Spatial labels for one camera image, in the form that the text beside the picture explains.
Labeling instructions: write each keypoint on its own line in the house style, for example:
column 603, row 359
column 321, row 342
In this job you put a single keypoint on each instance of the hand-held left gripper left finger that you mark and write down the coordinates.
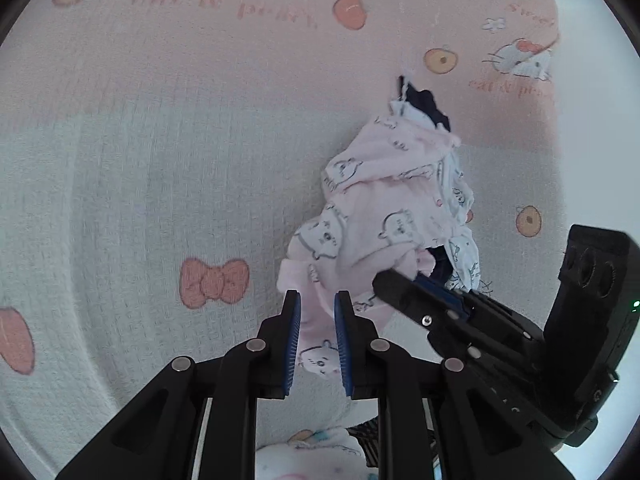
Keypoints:
column 292, row 340

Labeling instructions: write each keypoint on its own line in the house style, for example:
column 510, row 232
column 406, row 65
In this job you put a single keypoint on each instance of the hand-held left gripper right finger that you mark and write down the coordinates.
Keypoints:
column 345, row 345

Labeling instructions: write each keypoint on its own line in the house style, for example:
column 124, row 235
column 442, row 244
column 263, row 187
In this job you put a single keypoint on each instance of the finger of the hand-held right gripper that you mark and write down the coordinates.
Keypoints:
column 442, row 292
column 400, row 290

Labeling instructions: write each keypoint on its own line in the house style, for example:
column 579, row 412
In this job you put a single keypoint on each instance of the pink bear print pajama pants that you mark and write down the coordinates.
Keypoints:
column 370, row 200

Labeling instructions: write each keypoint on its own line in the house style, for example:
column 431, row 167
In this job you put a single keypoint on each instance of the white blue print pajama garment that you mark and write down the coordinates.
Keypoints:
column 460, row 255

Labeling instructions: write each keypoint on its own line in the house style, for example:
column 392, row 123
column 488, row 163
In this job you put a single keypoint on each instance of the person's white printed pajamas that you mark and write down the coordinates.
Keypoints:
column 310, row 460

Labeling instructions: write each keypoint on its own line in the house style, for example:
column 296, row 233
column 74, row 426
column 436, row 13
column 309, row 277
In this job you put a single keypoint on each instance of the pink and cream printed blanket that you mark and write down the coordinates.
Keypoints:
column 150, row 160

